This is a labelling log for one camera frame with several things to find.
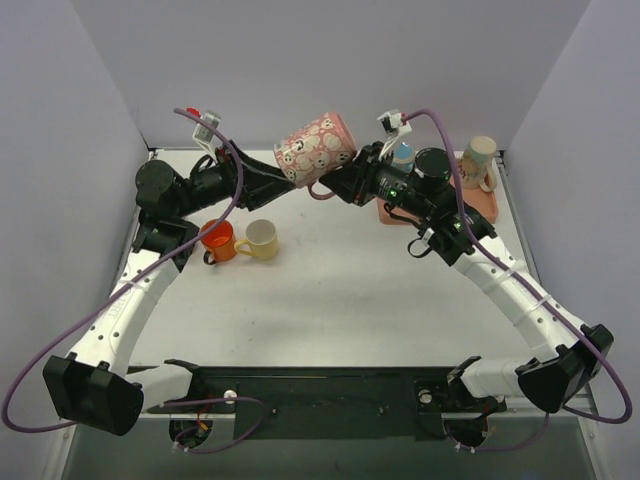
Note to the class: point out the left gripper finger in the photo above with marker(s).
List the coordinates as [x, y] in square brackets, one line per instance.
[257, 167]
[260, 191]

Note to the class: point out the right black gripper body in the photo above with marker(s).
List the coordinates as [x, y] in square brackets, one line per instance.
[363, 175]

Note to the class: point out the pink cartoon mug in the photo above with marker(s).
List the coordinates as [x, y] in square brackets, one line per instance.
[316, 149]

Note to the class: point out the yellow mug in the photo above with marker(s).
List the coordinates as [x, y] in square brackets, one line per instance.
[260, 242]

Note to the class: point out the orange mug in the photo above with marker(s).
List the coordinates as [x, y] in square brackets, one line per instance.
[218, 242]

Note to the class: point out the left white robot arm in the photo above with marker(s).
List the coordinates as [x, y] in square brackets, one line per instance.
[90, 385]

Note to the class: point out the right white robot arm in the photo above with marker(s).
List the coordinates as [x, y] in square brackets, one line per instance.
[565, 350]

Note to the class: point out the blue-bottom cartoon mug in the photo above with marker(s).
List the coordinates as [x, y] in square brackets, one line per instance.
[403, 158]

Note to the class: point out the cream green mug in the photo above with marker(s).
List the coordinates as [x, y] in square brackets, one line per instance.
[475, 165]

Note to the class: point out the pink plastic tray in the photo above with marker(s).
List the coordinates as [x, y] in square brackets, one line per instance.
[484, 202]

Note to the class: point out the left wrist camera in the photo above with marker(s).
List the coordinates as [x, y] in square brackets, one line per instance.
[202, 135]

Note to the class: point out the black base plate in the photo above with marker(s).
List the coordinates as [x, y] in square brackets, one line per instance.
[336, 403]

